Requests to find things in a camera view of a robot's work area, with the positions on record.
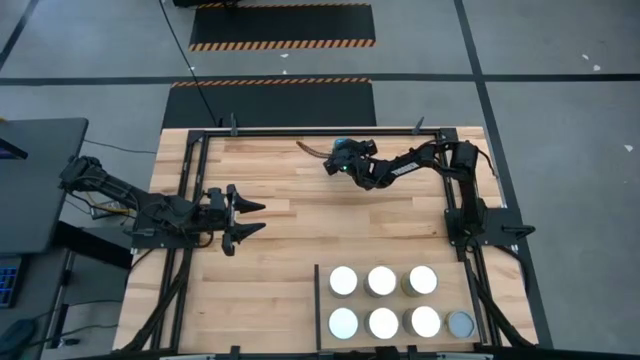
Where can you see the tall labelled food can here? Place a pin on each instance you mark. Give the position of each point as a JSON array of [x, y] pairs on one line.
[[343, 281], [422, 280], [382, 322], [424, 321]]

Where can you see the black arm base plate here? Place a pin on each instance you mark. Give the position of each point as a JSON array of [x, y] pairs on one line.
[[500, 227], [150, 241]]

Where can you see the black power brick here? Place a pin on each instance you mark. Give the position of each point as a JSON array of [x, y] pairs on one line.
[[107, 214]]

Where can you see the black desk foot bar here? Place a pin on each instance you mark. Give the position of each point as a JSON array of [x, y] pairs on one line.
[[95, 246]]

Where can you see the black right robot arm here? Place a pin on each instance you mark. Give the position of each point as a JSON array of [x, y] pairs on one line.
[[462, 190]]

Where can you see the dark grey desk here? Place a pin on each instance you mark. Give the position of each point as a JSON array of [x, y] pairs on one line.
[[45, 225]]

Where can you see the short corn labelled can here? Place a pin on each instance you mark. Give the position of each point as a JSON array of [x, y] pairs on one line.
[[460, 324]]

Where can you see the silver bracket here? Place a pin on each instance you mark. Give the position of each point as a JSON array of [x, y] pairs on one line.
[[465, 356], [187, 357]]

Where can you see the dark laptop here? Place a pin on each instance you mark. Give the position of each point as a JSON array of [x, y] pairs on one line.
[[11, 150]]

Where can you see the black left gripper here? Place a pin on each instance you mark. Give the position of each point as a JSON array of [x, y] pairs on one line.
[[217, 212]]

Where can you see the black oval object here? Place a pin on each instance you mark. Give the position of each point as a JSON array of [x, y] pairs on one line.
[[15, 336]]

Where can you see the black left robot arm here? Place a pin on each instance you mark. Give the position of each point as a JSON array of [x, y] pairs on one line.
[[115, 190]]

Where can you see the grey desk leg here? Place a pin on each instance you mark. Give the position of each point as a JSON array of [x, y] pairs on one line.
[[62, 300]]

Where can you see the black hazard-striped floor mat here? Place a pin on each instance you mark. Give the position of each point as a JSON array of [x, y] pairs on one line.
[[275, 105], [280, 25]]

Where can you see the small teal can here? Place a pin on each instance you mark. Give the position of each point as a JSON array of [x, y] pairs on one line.
[[341, 145]]

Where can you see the black aluminium table frame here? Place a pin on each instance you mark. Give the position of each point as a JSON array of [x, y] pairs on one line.
[[280, 133]]

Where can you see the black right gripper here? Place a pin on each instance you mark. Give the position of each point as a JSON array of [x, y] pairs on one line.
[[357, 167]]

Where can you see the cherries labelled tall can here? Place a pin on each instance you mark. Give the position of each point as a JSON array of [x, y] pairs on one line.
[[343, 323]]

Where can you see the backlit keyboard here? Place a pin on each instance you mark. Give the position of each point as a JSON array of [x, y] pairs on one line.
[[9, 282]]

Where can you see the black clamp lever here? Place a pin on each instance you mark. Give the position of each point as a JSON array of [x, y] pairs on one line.
[[417, 127], [233, 127], [235, 352]]

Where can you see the tomatoes labelled tall can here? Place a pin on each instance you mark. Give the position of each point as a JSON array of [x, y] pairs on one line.
[[381, 281]]

